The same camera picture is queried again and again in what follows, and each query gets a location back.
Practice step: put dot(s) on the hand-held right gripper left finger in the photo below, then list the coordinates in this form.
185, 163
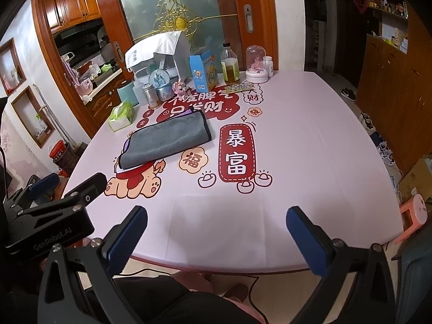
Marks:
125, 239

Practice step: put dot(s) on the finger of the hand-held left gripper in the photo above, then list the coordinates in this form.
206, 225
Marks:
89, 185
42, 184

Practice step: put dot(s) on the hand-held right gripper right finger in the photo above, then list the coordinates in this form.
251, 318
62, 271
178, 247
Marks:
307, 243

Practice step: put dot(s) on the grey towel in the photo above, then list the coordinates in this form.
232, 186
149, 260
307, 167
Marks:
165, 140

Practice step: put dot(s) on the red bin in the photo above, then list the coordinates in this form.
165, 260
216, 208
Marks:
58, 150

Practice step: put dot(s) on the person's dark pants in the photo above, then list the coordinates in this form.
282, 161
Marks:
162, 300

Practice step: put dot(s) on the green tissue pack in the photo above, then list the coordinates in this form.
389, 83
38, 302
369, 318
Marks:
120, 114

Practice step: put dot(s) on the pink slipper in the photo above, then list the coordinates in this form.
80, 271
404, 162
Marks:
236, 292

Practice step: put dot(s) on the teal paper roll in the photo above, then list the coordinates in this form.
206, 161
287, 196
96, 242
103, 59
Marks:
127, 92

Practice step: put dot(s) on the pink printed tablecloth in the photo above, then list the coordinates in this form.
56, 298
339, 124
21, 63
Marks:
303, 141

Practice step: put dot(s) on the small metal can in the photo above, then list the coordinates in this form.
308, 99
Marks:
151, 96

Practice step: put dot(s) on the white plastic bottle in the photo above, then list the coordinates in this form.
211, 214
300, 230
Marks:
140, 89

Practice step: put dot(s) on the pink plastic stool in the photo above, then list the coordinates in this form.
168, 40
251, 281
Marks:
414, 217

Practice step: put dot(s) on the grey chair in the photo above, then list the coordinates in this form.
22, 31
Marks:
415, 276

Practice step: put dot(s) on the white sneaker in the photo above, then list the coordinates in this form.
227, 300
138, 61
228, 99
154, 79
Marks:
367, 120
385, 152

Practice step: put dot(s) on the snow globe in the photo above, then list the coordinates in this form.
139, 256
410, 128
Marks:
162, 84

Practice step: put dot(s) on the cardboard box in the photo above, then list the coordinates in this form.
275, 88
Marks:
418, 180

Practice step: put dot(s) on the pink toy figure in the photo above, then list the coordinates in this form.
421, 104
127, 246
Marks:
180, 88

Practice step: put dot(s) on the white covered appliance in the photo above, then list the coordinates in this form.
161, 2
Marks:
158, 55

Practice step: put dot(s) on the black sneaker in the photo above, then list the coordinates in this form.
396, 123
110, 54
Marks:
347, 93

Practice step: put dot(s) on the black range hood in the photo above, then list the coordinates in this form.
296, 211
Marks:
82, 30

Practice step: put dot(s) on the blue carton box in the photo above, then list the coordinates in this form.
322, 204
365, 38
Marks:
202, 71

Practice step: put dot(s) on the pill blister pack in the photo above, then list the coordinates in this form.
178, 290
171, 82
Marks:
240, 87

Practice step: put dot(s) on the wooden cabinet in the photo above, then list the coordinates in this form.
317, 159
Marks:
395, 91

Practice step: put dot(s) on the wooden kitchen cabinets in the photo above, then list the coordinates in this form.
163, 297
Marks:
67, 5

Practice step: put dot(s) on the white pill bottle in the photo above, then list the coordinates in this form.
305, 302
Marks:
269, 66

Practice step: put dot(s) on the clear oil bottle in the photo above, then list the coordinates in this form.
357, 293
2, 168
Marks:
230, 65

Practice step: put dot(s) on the glass dome with pink flowers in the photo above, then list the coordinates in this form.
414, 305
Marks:
256, 64

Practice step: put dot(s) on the glass sliding door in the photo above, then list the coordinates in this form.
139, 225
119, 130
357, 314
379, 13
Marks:
189, 10

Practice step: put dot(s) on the red wall decoration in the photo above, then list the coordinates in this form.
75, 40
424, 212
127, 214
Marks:
360, 2

